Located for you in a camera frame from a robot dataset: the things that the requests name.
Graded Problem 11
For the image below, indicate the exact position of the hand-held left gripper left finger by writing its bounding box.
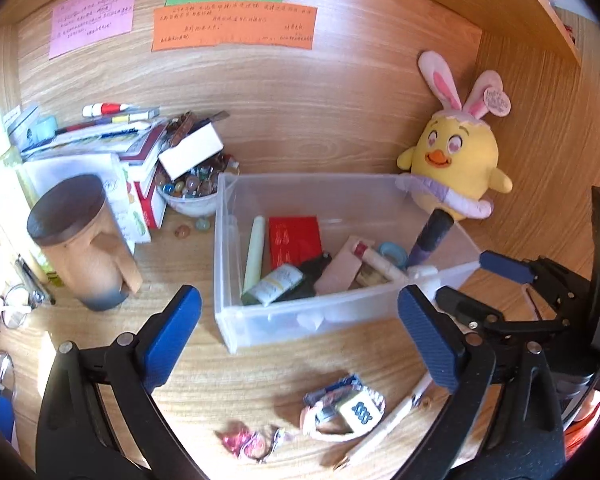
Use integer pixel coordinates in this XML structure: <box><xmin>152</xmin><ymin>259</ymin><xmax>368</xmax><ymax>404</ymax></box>
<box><xmin>35</xmin><ymin>284</ymin><xmax>203</xmax><ymax>480</ymax></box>

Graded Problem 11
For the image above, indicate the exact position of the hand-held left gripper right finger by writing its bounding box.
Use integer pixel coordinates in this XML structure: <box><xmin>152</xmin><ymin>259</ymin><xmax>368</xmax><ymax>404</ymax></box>
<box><xmin>395</xmin><ymin>284</ymin><xmax>566</xmax><ymax>480</ymax></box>

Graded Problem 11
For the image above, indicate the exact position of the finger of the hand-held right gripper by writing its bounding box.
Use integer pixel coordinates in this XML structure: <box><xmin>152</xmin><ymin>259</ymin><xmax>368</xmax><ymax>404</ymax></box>
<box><xmin>480</xmin><ymin>251</ymin><xmax>588</xmax><ymax>296</ymax></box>
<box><xmin>436</xmin><ymin>286</ymin><xmax>566</xmax><ymax>334</ymax></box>

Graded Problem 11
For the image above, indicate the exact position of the cream tube with red cap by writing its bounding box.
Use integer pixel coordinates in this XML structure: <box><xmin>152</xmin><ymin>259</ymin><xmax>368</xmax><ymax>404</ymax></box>
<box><xmin>356</xmin><ymin>241</ymin><xmax>407</xmax><ymax>282</ymax></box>

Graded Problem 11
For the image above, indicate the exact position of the peach cosmetic tube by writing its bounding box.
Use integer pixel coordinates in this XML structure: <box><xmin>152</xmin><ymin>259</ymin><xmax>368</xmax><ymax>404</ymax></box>
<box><xmin>313</xmin><ymin>236</ymin><xmax>377</xmax><ymax>296</ymax></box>

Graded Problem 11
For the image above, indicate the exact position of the green glass bottle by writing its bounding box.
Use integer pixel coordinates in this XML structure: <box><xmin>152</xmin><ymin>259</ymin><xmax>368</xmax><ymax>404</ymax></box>
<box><xmin>241</xmin><ymin>254</ymin><xmax>333</xmax><ymax>307</ymax></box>

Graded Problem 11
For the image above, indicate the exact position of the clear plastic bin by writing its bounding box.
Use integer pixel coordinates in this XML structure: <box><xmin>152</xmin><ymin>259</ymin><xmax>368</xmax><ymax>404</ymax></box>
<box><xmin>213</xmin><ymin>172</ymin><xmax>482</xmax><ymax>354</ymax></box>

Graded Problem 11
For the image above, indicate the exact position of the blue tape roll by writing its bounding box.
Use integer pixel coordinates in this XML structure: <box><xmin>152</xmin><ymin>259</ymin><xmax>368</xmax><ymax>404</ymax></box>
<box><xmin>378</xmin><ymin>242</ymin><xmax>409</xmax><ymax>269</ymax></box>

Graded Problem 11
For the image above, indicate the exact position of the white pen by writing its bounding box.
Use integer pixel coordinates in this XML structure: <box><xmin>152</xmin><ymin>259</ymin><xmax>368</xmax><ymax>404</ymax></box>
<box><xmin>330</xmin><ymin>374</ymin><xmax>434</xmax><ymax>470</ymax></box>

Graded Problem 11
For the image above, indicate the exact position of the white dotted mahjong tile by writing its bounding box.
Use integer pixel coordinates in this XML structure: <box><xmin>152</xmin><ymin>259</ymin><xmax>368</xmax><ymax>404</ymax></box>
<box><xmin>340</xmin><ymin>389</ymin><xmax>384</xmax><ymax>432</ymax></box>

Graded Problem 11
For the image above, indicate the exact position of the blue snack packet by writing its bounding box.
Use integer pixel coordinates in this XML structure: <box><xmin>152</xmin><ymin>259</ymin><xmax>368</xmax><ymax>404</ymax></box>
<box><xmin>304</xmin><ymin>374</ymin><xmax>367</xmax><ymax>407</ymax></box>

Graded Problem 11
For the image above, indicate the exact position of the pale green stick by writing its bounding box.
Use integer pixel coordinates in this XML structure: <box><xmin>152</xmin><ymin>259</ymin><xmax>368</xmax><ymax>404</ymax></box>
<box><xmin>243</xmin><ymin>216</ymin><xmax>267</xmax><ymax>297</ymax></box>

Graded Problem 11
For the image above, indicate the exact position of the yellow chick plush toy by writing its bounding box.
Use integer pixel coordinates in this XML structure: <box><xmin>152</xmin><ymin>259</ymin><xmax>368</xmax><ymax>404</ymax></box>
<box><xmin>396</xmin><ymin>50</ymin><xmax>513</xmax><ymax>222</ymax></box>

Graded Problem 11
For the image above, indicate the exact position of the wooden cup with dark lid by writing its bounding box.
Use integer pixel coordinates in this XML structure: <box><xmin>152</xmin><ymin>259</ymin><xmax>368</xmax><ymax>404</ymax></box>
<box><xmin>26</xmin><ymin>175</ymin><xmax>144</xmax><ymax>312</ymax></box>

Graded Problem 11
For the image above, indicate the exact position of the pink candy wrapper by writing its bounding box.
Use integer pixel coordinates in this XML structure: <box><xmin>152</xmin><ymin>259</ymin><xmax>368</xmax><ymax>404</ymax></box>
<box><xmin>220</xmin><ymin>422</ymin><xmax>287</xmax><ymax>463</ymax></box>

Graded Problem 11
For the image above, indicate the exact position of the white and green box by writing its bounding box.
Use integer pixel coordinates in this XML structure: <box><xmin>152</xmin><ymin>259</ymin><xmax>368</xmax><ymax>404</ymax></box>
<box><xmin>102</xmin><ymin>160</ymin><xmax>154</xmax><ymax>244</ymax></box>

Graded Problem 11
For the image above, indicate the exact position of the white bowl of marbles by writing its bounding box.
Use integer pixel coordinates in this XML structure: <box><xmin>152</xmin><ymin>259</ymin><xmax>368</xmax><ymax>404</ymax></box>
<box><xmin>156</xmin><ymin>155</ymin><xmax>241</xmax><ymax>218</ymax></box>

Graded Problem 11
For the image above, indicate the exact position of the red envelope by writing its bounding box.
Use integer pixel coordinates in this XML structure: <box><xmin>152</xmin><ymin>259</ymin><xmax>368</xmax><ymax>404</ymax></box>
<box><xmin>268</xmin><ymin>216</ymin><xmax>324</xmax><ymax>267</ymax></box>

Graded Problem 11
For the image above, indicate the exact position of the red cloth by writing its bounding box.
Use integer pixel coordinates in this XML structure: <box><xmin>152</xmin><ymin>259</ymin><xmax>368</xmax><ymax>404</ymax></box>
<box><xmin>562</xmin><ymin>392</ymin><xmax>600</xmax><ymax>463</ymax></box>

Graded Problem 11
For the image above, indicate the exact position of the stack of books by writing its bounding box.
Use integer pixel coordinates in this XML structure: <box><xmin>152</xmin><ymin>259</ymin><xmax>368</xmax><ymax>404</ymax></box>
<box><xmin>22</xmin><ymin>117</ymin><xmax>171</xmax><ymax>231</ymax></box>

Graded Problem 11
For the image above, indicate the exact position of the dark brown clip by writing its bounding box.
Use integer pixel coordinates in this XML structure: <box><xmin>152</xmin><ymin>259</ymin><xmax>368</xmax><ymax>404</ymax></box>
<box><xmin>166</xmin><ymin>111</ymin><xmax>229</xmax><ymax>144</ymax></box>

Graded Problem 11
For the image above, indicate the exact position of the white and red tube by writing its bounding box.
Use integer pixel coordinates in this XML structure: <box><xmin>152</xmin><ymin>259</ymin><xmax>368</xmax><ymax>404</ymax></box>
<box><xmin>82</xmin><ymin>102</ymin><xmax>160</xmax><ymax>119</ymax></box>

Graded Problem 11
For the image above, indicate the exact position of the wooden shelf board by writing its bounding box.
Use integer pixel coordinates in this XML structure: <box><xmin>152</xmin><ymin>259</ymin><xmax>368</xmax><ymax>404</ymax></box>
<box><xmin>500</xmin><ymin>0</ymin><xmax>583</xmax><ymax>67</ymax></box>

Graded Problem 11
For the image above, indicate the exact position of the orange paper note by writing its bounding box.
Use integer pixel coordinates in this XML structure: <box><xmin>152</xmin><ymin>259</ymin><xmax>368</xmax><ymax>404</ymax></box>
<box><xmin>151</xmin><ymin>4</ymin><xmax>318</xmax><ymax>52</ymax></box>

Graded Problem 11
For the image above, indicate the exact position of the pink paper note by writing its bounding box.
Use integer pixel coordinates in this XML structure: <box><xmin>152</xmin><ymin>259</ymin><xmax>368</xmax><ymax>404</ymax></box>
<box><xmin>48</xmin><ymin>0</ymin><xmax>137</xmax><ymax>60</ymax></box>

